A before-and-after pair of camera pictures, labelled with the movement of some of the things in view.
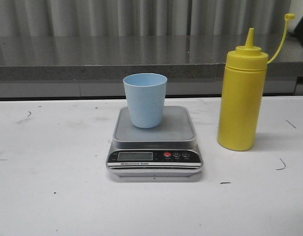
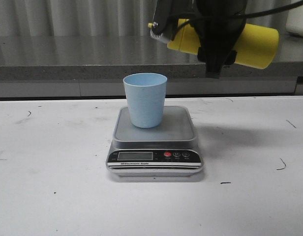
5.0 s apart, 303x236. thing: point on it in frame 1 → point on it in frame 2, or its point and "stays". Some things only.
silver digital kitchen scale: [170, 149] stays
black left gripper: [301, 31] → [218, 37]
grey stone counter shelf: [96, 66] stays
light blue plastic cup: [146, 93] stays
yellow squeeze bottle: [243, 94] → [257, 45]
